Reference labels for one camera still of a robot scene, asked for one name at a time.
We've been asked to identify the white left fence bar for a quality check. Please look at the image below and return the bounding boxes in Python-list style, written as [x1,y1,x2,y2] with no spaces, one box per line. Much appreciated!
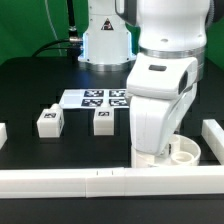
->
[0,123,7,150]

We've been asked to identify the white front fence bar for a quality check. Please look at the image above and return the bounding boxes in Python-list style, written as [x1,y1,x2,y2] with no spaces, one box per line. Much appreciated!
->
[0,166,224,199]

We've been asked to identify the white thin cable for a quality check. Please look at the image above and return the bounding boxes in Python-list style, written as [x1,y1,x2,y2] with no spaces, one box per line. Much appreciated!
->
[44,0,63,57]

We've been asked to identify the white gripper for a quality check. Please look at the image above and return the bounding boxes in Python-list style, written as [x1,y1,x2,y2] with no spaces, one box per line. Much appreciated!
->
[126,53,198,155]

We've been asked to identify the black cable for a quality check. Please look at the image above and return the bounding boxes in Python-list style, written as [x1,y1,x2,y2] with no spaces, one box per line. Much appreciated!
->
[31,0,84,58]

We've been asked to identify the white marker sheet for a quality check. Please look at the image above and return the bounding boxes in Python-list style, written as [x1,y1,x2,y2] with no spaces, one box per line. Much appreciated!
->
[59,89,128,109]

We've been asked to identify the white right fence bar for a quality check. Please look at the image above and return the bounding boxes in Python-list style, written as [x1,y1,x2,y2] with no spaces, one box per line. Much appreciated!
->
[201,119,224,166]

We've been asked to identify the white fence bar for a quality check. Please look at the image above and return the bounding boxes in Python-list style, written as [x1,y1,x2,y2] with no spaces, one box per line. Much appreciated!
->
[0,166,224,199]
[201,119,224,166]
[0,123,7,150]

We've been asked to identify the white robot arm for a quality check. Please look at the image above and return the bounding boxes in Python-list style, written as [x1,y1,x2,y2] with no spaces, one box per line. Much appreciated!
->
[79,0,224,155]

